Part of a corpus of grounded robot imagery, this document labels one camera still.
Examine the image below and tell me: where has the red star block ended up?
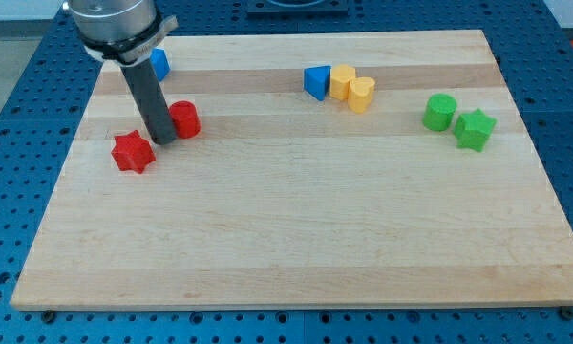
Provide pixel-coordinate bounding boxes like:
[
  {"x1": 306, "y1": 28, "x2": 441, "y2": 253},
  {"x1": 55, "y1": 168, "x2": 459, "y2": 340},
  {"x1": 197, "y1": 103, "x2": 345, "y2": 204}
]
[{"x1": 111, "y1": 130, "x2": 156, "y2": 174}]

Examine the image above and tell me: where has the blue cube block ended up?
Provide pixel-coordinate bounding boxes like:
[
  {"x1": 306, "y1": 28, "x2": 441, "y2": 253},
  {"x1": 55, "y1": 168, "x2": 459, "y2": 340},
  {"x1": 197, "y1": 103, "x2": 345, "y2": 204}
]
[{"x1": 150, "y1": 48, "x2": 171, "y2": 81}]

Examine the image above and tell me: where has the green star block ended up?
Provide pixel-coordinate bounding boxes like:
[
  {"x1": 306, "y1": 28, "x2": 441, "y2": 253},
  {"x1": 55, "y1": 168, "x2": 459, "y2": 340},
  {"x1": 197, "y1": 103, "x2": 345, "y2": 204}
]
[{"x1": 453, "y1": 109, "x2": 497, "y2": 152}]

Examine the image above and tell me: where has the green cylinder block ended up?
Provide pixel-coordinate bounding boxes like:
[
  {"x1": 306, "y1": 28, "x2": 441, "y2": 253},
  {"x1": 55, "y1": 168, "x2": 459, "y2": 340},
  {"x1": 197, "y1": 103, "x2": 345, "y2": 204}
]
[{"x1": 422, "y1": 93, "x2": 457, "y2": 131}]

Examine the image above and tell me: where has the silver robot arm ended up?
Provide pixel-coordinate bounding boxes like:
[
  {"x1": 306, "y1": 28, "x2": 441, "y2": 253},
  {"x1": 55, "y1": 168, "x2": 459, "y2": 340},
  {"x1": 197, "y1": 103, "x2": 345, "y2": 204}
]
[{"x1": 66, "y1": 0, "x2": 178, "y2": 145}]

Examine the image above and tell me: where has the red cylinder block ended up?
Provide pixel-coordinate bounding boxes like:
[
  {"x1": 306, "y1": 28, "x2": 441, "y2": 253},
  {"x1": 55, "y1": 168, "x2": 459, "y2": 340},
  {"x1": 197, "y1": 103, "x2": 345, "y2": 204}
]
[{"x1": 168, "y1": 100, "x2": 202, "y2": 139}]

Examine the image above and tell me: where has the yellow rounded block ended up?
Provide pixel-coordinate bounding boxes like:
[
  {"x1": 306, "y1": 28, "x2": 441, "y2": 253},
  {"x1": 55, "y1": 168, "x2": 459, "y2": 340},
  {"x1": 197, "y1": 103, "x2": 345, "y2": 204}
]
[{"x1": 329, "y1": 64, "x2": 356, "y2": 100}]

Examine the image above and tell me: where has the wooden board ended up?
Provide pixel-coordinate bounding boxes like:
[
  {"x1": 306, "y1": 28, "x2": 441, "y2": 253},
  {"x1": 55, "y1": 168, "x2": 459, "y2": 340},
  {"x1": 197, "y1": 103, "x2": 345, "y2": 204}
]
[{"x1": 11, "y1": 30, "x2": 573, "y2": 311}]

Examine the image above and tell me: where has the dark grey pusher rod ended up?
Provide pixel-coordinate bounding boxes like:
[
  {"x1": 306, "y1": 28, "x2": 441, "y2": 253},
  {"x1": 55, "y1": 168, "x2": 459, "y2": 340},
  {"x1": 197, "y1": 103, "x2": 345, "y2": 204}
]
[{"x1": 121, "y1": 59, "x2": 177, "y2": 145}]

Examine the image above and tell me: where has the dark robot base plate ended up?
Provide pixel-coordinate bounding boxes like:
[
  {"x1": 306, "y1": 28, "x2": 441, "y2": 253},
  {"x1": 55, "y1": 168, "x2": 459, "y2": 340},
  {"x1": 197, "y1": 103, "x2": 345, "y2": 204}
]
[{"x1": 246, "y1": 0, "x2": 349, "y2": 16}]

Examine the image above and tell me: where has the blue triangle block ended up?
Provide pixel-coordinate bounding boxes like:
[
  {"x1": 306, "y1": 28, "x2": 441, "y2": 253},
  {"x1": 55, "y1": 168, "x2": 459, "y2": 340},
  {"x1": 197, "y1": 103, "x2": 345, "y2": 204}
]
[{"x1": 303, "y1": 65, "x2": 331, "y2": 101}]

